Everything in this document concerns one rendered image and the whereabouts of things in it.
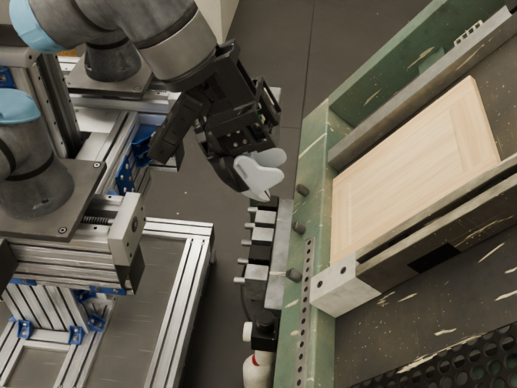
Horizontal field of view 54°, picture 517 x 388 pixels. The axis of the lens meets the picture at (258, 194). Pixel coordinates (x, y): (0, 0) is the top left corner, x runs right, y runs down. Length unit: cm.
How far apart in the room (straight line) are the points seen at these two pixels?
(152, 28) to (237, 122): 13
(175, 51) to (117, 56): 91
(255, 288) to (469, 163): 59
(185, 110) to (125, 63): 87
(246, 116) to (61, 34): 20
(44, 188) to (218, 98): 58
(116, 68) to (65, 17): 88
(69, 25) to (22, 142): 47
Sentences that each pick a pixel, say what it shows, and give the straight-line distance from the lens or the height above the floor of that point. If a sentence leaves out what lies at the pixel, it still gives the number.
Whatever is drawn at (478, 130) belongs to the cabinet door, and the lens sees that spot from 103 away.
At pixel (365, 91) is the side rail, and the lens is 150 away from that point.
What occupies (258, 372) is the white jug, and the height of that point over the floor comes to 16.
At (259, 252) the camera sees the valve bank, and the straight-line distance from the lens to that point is 130.
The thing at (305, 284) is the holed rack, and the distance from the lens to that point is 110.
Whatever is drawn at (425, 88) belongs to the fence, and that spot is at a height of 115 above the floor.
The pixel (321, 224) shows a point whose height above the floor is 91.
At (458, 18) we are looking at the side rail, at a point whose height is 120.
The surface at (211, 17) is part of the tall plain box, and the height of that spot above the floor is 22.
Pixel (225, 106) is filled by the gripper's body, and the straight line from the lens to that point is 57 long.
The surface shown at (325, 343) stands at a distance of 102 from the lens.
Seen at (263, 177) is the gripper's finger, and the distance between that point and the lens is 61.
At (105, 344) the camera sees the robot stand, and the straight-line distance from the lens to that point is 187.
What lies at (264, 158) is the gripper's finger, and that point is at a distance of 64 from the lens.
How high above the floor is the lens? 178
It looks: 45 degrees down
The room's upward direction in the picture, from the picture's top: straight up
